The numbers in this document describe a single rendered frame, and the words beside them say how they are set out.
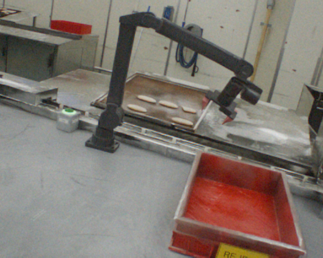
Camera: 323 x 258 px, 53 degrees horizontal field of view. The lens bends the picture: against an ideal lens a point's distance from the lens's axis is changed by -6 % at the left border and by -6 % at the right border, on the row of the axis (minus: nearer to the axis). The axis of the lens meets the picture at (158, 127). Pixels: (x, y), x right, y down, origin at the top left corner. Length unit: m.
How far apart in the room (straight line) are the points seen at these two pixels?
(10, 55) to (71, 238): 3.86
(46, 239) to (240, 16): 4.53
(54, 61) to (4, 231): 3.40
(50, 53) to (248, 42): 2.70
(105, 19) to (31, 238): 5.00
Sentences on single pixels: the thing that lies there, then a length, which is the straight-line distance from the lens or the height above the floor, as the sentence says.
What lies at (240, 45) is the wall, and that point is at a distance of 5.04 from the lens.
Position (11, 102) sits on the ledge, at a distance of 1.71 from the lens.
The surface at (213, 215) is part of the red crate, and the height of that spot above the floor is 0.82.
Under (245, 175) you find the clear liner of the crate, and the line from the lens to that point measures 1.24.
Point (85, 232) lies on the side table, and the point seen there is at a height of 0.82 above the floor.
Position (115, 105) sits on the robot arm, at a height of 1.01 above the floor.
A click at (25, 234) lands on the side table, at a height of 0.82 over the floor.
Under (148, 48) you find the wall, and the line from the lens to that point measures 5.35.
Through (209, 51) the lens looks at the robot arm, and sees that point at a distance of 1.21.
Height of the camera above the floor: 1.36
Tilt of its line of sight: 19 degrees down
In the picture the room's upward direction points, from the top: 11 degrees clockwise
